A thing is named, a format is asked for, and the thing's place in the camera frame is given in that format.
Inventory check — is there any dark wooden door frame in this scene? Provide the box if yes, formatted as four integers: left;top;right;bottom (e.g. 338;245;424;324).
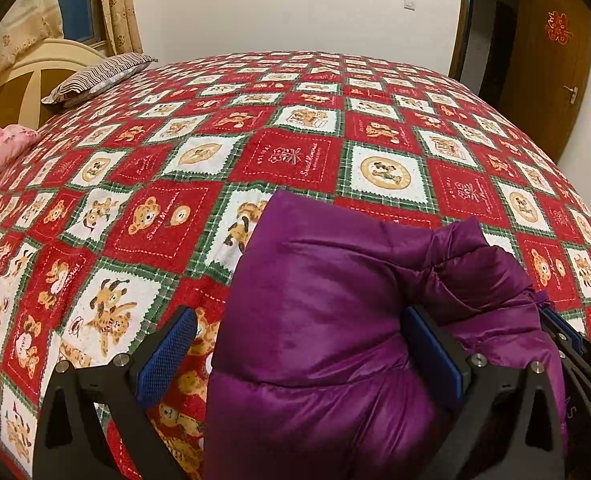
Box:
448;0;532;107

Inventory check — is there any cream and brown headboard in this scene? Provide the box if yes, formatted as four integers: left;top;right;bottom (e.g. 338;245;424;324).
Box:
0;37;108;132

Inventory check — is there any wide beige patterned curtain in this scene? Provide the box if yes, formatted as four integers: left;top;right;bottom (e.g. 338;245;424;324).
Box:
0;0;67;106

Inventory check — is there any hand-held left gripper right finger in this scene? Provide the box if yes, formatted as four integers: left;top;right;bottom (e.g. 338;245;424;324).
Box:
400;304;566;480

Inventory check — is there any grey striped pillow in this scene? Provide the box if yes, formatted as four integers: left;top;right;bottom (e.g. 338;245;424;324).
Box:
41;53;158;108

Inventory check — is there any brown wooden door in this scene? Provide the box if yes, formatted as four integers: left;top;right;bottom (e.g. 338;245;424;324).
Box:
513;0;591;166

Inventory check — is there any window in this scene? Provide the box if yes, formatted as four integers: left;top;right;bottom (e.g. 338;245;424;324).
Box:
58;0;108;44

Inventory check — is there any red checkered bear-print blanket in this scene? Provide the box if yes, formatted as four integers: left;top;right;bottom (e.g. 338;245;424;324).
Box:
0;50;591;480

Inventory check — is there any red door decoration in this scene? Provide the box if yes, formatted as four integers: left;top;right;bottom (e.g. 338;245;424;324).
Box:
545;10;575;46

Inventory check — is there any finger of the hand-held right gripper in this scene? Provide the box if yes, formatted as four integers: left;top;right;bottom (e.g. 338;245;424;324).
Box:
558;350;591;450
539;305;591;392

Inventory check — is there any purple puffer jacket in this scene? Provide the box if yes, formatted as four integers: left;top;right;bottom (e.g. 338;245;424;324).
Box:
202;190;572;480

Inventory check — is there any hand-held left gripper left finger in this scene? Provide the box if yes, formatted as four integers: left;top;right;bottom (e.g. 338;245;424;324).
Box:
32;305;198;480

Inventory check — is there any narrow beige patterned curtain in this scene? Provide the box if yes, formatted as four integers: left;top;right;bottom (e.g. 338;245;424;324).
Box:
98;0;144;56

